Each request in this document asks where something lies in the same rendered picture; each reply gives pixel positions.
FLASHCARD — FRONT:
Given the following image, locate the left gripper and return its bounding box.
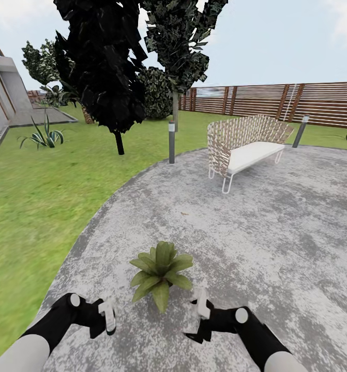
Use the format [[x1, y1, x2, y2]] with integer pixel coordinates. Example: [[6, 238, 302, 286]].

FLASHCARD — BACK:
[[80, 298, 107, 339]]

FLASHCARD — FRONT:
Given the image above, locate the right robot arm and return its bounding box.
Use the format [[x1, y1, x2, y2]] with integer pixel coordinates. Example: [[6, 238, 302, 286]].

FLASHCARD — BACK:
[[185, 288, 308, 372]]

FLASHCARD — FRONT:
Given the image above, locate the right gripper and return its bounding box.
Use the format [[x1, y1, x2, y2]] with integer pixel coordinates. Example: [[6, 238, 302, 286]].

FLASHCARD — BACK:
[[185, 299, 222, 345]]

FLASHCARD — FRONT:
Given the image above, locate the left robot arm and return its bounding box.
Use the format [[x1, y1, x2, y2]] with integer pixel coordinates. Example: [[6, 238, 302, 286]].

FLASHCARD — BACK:
[[0, 293, 115, 372]]

